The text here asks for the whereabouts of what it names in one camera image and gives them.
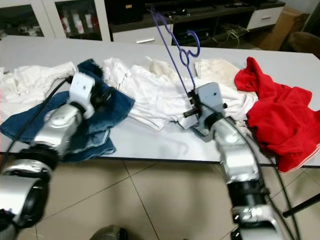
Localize blue denim skirt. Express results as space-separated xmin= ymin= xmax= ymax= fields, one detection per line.
xmin=0 ymin=58 xmax=136 ymax=163

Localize purple plastic hanger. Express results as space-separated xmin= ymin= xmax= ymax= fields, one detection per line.
xmin=150 ymin=5 xmax=202 ymax=101

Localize red white-trimmed jersey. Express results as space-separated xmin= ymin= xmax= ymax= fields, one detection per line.
xmin=234 ymin=56 xmax=320 ymax=173

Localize white table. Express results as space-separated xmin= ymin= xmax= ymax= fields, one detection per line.
xmin=0 ymin=36 xmax=320 ymax=168

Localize wide white drawer front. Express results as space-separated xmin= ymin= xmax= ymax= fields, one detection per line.
xmin=111 ymin=25 xmax=173 ymax=46

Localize white crumpled garment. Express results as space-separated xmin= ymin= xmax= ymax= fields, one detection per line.
xmin=0 ymin=60 xmax=76 ymax=108

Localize black speaker box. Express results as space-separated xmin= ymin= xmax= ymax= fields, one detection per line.
xmin=105 ymin=0 xmax=143 ymax=25

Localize white glass door cabinet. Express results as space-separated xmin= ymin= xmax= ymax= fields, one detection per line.
xmin=0 ymin=0 xmax=111 ymax=43

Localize dark tv console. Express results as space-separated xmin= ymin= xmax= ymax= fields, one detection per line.
xmin=105 ymin=0 xmax=288 ymax=48

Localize small white drawer front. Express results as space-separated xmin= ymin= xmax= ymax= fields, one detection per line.
xmin=246 ymin=5 xmax=284 ymax=30

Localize brown cardboard box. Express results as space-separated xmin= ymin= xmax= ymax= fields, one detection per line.
xmin=265 ymin=5 xmax=308 ymax=51

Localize brown round armchair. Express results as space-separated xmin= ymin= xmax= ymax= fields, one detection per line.
xmin=292 ymin=31 xmax=320 ymax=56

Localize grey robot leg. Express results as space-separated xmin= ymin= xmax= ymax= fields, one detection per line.
xmin=90 ymin=225 xmax=131 ymax=240

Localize black table leg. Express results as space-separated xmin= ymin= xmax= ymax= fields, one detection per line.
xmin=282 ymin=204 xmax=320 ymax=219

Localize grey robot torso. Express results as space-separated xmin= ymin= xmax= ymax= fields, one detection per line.
xmin=0 ymin=222 xmax=21 ymax=240

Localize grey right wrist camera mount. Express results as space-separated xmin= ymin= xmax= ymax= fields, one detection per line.
xmin=195 ymin=82 xmax=226 ymax=138

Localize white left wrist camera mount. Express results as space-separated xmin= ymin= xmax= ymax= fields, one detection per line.
xmin=69 ymin=72 xmax=97 ymax=108

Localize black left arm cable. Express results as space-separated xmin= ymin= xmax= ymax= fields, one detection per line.
xmin=0 ymin=75 xmax=73 ymax=166

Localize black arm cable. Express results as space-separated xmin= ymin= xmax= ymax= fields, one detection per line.
xmin=0 ymin=75 xmax=73 ymax=166
xmin=222 ymin=115 xmax=303 ymax=240

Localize tangled white cables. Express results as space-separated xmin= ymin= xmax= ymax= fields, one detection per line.
xmin=225 ymin=27 xmax=251 ymax=43

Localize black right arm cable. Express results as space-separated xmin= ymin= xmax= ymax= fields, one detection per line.
xmin=222 ymin=115 xmax=303 ymax=240

